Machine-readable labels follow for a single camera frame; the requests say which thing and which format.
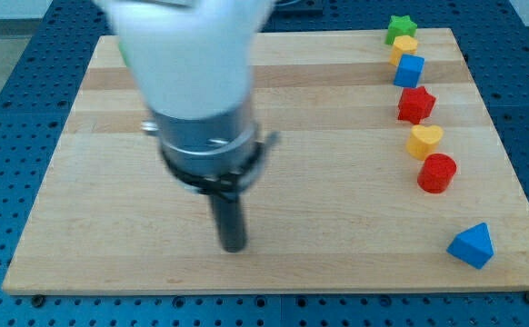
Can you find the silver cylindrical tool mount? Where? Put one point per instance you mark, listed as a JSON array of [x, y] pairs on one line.
[[214, 154]]

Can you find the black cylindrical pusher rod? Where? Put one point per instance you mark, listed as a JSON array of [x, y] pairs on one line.
[[229, 221]]

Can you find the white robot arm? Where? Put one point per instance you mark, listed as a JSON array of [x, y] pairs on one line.
[[191, 63]]

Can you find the yellow heart block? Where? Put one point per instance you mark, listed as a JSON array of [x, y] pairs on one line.
[[423, 140]]

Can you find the wooden board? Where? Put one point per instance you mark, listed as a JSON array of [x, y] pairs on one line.
[[337, 208]]

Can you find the red star block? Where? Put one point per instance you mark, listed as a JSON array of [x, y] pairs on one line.
[[415, 104]]

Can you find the blue cube block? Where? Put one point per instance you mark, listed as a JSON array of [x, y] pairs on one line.
[[409, 71]]

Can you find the red cylinder block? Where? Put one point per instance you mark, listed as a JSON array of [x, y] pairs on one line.
[[436, 173]]

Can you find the yellow hexagon block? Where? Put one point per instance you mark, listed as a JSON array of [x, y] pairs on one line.
[[402, 45]]

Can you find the green star block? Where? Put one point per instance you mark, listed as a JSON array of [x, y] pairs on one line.
[[398, 26]]

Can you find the blue triangle block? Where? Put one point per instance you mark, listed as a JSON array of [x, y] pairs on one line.
[[473, 246]]

